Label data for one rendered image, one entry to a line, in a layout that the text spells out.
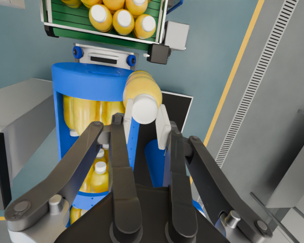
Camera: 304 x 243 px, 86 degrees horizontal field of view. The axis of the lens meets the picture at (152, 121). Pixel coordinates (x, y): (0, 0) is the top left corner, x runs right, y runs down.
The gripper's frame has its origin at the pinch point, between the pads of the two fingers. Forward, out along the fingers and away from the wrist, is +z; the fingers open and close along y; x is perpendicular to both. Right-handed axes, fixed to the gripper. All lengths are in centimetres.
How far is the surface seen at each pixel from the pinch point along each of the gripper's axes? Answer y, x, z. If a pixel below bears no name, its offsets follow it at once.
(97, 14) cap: -15.5, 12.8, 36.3
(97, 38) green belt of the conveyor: -20, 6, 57
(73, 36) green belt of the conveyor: -29, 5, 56
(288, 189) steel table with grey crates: 246, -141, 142
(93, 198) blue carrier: -9.5, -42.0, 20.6
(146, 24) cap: -1.6, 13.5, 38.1
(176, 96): 41, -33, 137
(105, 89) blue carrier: -9.1, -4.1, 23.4
